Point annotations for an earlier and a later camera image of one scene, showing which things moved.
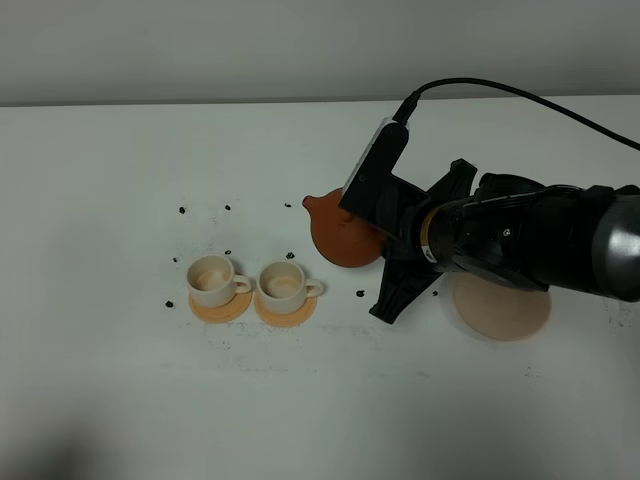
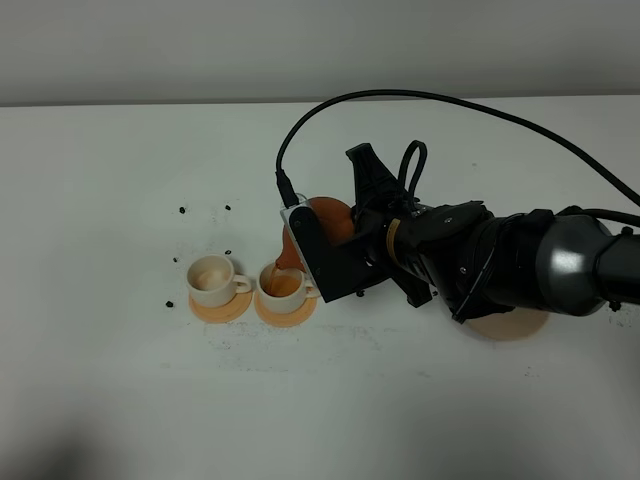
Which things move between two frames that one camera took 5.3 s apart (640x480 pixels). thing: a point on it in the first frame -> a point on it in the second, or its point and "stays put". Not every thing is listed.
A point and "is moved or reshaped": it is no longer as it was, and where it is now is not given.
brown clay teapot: [340, 237] is moved or reshaped
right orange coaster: [287, 320] stays put
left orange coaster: [230, 311] stays put
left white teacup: [212, 282] stays put
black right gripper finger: [455, 185] -> [375, 186]
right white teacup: [283, 288] stays put
